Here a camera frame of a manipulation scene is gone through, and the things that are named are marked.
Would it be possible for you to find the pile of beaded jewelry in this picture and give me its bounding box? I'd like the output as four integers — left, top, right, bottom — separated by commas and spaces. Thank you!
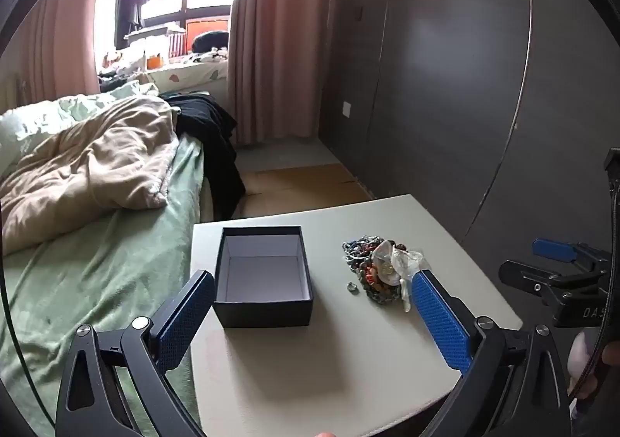
340, 236, 432, 313

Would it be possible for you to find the light green quilt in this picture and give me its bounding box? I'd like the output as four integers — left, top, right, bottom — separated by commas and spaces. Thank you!
0, 81, 160, 154

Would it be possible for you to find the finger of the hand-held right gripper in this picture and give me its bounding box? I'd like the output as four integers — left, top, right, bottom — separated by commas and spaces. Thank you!
532, 237, 612, 270
499, 260, 608, 311

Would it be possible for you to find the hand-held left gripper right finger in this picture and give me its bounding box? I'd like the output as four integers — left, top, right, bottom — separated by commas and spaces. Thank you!
411, 269, 572, 437

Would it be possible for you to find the black cable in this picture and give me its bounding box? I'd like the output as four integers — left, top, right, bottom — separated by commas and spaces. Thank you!
602, 147, 620, 244

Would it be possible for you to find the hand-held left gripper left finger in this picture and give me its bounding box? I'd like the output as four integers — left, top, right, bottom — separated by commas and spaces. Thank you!
55, 269, 216, 437

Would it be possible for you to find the pink curtain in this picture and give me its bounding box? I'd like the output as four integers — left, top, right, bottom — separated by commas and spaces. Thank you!
227, 0, 347, 145
14, 0, 110, 103

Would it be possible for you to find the black clothing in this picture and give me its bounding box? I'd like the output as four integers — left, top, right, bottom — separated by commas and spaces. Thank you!
160, 93, 247, 223

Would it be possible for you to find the printed windowsill cushion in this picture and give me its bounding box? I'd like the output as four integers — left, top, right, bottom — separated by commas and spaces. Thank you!
145, 58, 231, 93

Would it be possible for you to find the flattened cardboard sheet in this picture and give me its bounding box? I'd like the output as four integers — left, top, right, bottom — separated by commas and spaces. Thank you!
237, 163, 374, 219

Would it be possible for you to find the black cushion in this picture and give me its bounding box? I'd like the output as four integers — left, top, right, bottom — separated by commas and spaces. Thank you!
191, 31, 229, 53

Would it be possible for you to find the person's right hand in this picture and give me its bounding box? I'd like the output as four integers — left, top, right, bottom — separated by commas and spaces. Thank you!
569, 330, 620, 401

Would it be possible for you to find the white bed base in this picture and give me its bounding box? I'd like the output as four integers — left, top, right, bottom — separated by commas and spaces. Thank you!
198, 141, 217, 225

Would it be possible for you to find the dark grey wardrobe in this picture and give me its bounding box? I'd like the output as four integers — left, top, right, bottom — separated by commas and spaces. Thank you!
329, 0, 620, 268

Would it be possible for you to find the green bedsheet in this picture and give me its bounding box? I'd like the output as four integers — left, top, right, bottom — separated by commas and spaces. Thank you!
0, 134, 207, 437

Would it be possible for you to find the clear plastic bag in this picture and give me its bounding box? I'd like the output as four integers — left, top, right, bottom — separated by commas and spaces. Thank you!
372, 240, 428, 313

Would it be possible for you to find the white drying rack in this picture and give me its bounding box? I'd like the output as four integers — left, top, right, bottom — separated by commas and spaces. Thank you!
123, 25, 188, 58

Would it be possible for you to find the beige blanket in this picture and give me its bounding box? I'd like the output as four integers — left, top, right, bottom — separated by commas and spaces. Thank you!
0, 95, 181, 256

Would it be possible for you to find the black cardboard box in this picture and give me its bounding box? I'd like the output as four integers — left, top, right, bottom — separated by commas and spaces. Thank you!
212, 225, 315, 328

